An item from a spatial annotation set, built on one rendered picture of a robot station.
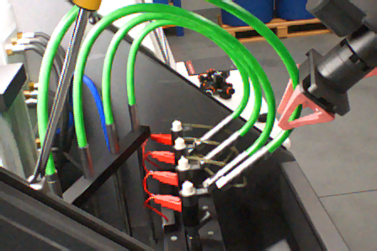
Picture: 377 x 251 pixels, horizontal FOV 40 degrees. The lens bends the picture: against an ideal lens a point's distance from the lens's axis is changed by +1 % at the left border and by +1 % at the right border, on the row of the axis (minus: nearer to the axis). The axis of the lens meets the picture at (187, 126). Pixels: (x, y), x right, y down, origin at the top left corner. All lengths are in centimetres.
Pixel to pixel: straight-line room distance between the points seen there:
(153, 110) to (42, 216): 69
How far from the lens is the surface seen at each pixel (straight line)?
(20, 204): 42
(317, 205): 104
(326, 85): 72
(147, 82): 106
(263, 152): 79
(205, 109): 109
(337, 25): 69
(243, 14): 71
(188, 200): 80
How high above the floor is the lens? 152
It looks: 24 degrees down
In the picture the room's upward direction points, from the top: 6 degrees counter-clockwise
